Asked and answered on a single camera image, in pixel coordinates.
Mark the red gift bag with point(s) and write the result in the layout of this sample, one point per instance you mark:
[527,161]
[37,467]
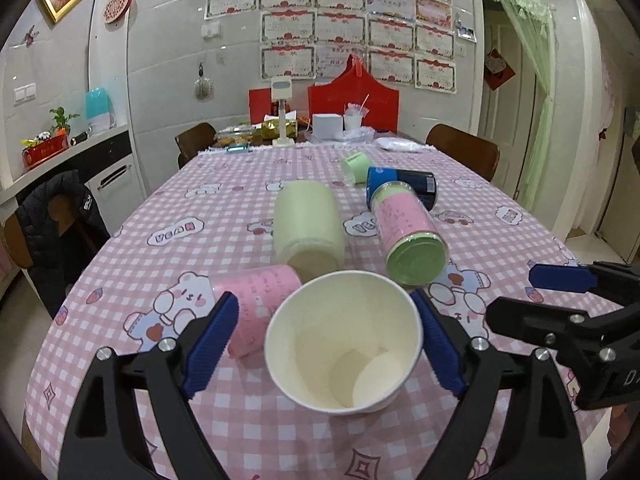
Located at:
[355,92]

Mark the white paper cup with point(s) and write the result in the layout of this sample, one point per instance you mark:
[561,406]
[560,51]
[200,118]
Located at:
[345,340]

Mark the red flat box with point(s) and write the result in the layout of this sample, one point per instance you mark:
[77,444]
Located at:
[260,105]

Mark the wall of red-bordered certificates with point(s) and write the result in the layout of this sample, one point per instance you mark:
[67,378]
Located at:
[345,25]

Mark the clear plastic cup with straw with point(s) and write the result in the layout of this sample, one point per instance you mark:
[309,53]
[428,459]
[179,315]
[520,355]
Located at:
[354,121]

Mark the white box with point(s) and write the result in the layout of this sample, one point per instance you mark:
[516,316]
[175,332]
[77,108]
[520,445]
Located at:
[327,127]

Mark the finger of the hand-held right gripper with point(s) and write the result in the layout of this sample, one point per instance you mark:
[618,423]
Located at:
[525,320]
[562,277]

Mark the green door curtain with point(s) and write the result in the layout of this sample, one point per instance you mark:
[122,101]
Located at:
[530,60]

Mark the white wall socket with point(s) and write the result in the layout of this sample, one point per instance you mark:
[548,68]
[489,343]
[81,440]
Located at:
[25,93]

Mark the hanging white wall ornament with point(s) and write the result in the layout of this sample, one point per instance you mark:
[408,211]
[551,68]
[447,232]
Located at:
[202,86]

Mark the red diamond door decoration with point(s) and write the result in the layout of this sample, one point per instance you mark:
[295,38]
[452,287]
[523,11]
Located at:
[498,70]

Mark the dark blue cup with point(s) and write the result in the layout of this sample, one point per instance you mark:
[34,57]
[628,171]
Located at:
[415,182]

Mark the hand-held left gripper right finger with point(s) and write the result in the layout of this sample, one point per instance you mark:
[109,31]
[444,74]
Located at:
[442,347]

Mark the small green cup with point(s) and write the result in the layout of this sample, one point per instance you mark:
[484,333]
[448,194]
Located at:
[356,166]

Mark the round red wall ornament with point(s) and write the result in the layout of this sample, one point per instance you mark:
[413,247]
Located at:
[117,7]

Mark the gold snack packet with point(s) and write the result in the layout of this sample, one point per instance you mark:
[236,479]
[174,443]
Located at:
[272,129]

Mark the red tray with trinkets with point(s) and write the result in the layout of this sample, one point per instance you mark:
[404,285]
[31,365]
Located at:
[45,152]

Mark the black flashlight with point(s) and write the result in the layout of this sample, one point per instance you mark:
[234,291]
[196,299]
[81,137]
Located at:
[80,138]

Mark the white wall switch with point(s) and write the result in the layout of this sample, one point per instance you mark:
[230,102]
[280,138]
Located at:
[211,30]

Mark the pink cup with green base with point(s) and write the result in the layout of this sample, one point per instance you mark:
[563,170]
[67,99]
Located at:
[407,232]

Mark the blue and white appliance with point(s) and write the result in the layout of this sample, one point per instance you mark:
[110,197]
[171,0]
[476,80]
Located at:
[99,110]

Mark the pale yellow cup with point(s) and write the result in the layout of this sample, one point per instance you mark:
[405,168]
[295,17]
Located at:
[307,225]

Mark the brown wooden chair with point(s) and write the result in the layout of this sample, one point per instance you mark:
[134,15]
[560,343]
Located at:
[195,142]
[462,147]

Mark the white stand lamp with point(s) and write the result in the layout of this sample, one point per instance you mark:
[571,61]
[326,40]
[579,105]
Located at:
[283,110]

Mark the white sideboard cabinet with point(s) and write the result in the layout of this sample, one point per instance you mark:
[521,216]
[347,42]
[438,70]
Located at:
[112,170]

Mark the teal phone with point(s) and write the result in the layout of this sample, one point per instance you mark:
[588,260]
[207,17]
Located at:
[237,148]

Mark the wooden chair with jacket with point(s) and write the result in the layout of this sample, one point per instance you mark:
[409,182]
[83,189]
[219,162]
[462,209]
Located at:
[15,242]

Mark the small potted plant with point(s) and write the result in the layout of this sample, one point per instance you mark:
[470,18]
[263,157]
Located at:
[61,120]

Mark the white plastic bag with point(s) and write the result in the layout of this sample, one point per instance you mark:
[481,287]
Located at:
[400,144]

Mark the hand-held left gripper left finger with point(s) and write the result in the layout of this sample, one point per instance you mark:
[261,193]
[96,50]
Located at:
[212,340]

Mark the black jacket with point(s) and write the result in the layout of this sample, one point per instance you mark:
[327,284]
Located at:
[55,220]

